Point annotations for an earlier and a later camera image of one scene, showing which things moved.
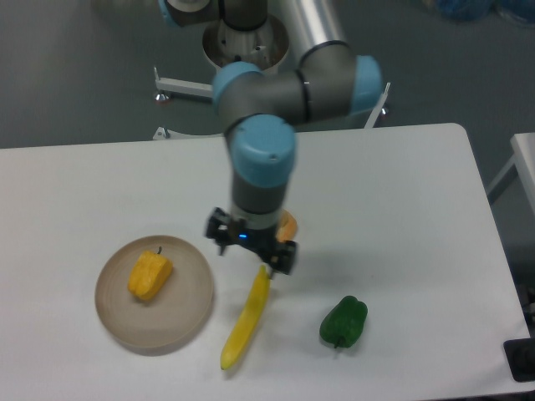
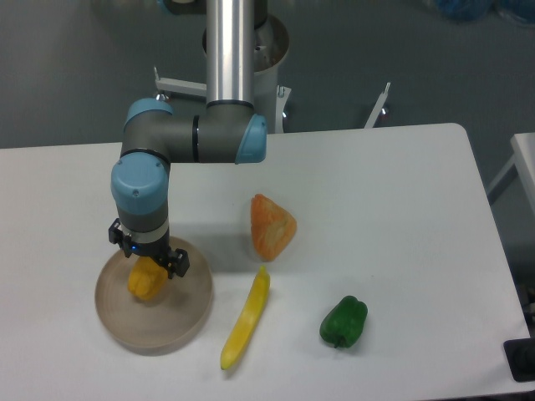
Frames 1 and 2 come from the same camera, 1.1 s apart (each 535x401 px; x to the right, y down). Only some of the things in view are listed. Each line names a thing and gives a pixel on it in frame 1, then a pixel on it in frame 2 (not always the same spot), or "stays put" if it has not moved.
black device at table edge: [520, 355] stays put
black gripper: [239, 234] to [176, 262]
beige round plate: [167, 320] stays put
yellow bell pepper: [150, 274] stays put
